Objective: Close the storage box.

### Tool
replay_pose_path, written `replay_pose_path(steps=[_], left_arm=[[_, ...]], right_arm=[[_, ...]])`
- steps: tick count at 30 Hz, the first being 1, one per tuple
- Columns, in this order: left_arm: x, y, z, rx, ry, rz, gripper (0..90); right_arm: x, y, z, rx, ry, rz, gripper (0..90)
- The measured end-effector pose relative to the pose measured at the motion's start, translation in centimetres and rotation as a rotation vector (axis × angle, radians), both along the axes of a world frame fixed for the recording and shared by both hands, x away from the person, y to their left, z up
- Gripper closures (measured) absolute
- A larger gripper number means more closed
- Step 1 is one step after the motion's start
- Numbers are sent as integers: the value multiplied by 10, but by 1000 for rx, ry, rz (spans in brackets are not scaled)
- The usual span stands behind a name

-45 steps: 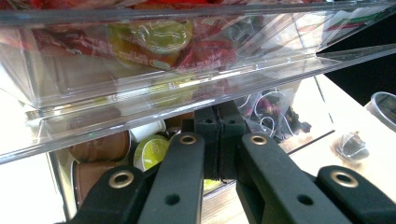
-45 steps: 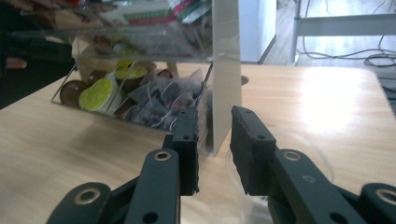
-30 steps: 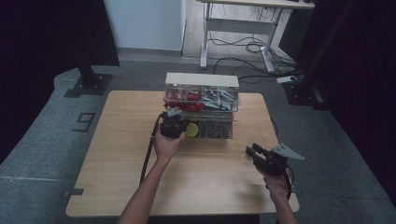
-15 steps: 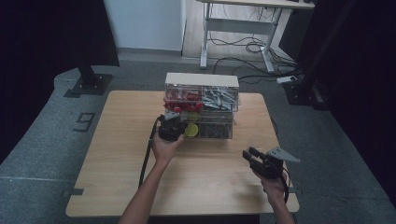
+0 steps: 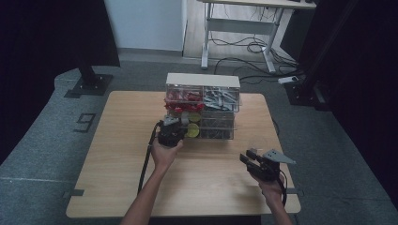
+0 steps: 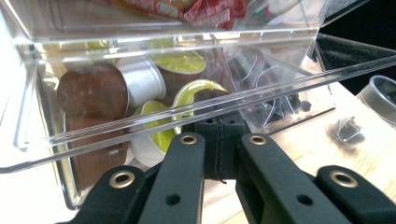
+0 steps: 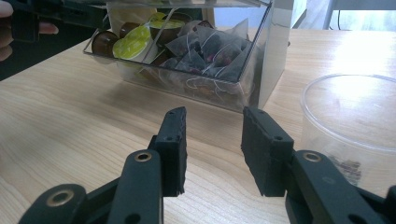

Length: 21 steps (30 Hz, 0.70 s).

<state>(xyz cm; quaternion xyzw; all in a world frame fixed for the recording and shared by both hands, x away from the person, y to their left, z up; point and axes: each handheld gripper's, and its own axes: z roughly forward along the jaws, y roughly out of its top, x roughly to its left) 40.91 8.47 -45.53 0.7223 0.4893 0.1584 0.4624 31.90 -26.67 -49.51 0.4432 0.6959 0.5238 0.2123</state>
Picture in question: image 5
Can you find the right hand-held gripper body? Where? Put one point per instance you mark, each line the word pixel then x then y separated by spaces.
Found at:
pixel 267 170

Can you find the black metal stand frame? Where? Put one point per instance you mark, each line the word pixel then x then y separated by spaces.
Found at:
pixel 308 87

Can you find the small white packet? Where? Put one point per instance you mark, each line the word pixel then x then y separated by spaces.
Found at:
pixel 185 118

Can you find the clear drawer organizer white lid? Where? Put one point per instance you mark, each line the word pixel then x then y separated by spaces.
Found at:
pixel 203 80

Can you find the person's left hand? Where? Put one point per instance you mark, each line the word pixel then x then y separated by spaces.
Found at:
pixel 164 156

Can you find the black stand with base plate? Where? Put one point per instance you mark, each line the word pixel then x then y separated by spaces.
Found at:
pixel 90 82

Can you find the yellow-green round capsule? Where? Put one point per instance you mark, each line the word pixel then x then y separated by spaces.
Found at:
pixel 193 130
pixel 195 117

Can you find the white frame desk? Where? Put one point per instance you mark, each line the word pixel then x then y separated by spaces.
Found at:
pixel 241 26

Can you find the person's right hand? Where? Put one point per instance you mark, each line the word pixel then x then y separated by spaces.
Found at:
pixel 271 190

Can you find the clear glass cup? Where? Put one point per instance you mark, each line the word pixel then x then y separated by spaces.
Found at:
pixel 261 142

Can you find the pile of red packets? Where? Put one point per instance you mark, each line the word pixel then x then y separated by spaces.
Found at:
pixel 184 100

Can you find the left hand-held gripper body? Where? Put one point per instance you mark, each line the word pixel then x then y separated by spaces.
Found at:
pixel 170 134

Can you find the black tape floor marker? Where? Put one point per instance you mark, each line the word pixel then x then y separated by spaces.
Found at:
pixel 85 122

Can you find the black tape strip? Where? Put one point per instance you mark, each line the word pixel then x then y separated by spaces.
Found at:
pixel 295 190
pixel 75 192

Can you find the pile of grey packets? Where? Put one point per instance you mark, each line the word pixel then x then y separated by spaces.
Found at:
pixel 220 98

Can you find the pile of dark packets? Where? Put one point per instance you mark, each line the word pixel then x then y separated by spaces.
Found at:
pixel 216 127

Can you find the white power strip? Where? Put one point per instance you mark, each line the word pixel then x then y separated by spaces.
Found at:
pixel 287 79

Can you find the black curtain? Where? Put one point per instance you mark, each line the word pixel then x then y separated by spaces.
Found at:
pixel 369 78
pixel 47 47

